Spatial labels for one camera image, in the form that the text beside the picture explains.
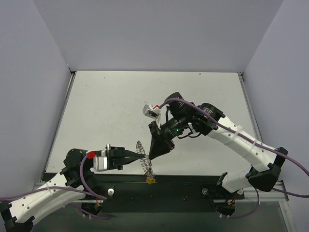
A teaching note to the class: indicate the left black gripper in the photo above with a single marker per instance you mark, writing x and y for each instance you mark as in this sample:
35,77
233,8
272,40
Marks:
110,157

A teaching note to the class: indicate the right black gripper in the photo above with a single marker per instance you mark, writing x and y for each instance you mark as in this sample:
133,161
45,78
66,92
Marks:
160,134

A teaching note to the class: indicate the metal band with key rings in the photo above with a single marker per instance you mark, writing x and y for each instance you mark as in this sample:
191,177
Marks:
145,162

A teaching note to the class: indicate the yellow key tag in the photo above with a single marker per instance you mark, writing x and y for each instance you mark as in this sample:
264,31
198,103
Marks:
150,181

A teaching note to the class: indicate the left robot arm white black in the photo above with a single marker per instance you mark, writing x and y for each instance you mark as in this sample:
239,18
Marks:
74,182

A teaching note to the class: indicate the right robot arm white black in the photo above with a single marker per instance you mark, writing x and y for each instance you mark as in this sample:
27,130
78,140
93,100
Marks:
207,120

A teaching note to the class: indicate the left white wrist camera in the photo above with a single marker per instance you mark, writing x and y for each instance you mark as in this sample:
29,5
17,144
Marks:
100,161

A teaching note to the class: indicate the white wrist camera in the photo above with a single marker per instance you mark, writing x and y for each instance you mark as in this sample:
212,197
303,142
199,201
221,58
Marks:
153,112
100,161

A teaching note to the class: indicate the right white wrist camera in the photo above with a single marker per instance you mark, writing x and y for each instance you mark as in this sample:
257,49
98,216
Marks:
153,112

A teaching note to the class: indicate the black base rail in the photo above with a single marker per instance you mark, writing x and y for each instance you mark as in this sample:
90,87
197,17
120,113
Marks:
129,193

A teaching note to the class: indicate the aluminium table frame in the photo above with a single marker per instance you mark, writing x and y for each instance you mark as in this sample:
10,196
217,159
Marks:
254,123

